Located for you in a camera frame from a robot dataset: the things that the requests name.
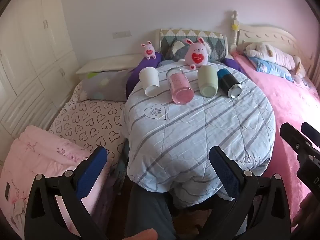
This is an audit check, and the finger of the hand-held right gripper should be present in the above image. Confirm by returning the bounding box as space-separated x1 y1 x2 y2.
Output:
301 122 320 147
279 122 320 160

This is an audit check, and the grey pillow with white patch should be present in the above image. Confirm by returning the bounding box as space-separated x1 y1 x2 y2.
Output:
164 40 190 62

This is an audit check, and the diamond patterned cushion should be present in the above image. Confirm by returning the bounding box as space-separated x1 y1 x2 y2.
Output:
158 29 228 62

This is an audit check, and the white cup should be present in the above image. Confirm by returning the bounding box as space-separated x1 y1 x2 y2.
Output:
139 67 160 97

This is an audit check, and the pink glass cup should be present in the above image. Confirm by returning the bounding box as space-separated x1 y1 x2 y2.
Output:
166 68 195 105

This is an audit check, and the pink fleece blanket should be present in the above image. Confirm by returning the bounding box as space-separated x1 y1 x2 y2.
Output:
230 51 320 227

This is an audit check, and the cream bed headboard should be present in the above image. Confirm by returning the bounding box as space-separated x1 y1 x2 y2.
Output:
230 10 317 63

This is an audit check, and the white small bed headboard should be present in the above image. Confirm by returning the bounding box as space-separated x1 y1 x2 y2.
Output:
76 54 145 75

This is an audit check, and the person's right hand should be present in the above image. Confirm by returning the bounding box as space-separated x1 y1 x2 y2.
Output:
291 192 320 230

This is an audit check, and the white plush dog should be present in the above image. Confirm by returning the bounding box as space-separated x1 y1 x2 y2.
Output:
244 42 306 78

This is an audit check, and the cream wardrobe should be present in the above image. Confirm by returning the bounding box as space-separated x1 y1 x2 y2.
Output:
0 0 80 140

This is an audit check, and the heart print bed sheet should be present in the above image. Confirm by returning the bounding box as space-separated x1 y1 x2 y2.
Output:
47 81 128 170

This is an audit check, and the folded pink quilt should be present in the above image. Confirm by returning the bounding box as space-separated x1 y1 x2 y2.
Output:
0 125 112 240

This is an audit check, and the small pink bunny plush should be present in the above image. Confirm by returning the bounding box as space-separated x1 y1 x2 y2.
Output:
141 41 157 60

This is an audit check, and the grey pillow with star prints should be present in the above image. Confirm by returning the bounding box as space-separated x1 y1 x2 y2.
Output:
77 69 133 102

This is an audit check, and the pale green cup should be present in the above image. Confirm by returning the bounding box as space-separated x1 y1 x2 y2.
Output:
197 65 219 98

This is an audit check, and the person's grey trouser leg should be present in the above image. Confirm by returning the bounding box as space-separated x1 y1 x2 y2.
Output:
125 186 177 240

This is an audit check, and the black and blue cup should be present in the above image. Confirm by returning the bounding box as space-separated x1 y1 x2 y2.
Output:
216 69 242 98

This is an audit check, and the grey striped pale quilt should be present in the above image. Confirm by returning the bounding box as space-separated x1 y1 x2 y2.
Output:
121 60 275 209

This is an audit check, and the white wall switch plate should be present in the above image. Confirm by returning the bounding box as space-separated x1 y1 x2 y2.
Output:
112 31 132 39

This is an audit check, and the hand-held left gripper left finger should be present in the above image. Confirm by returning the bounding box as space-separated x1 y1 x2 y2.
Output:
24 146 108 240

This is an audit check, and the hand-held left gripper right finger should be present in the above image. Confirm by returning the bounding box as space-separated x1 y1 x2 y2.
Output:
200 146 292 240

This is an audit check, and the blue printed pillow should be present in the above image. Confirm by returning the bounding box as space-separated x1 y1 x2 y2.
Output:
246 56 295 82

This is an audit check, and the large pink bunny plush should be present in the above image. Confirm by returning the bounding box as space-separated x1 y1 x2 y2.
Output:
184 37 212 70

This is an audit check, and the purple pillow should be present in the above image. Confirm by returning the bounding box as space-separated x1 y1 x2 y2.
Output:
222 57 243 72
126 52 163 95

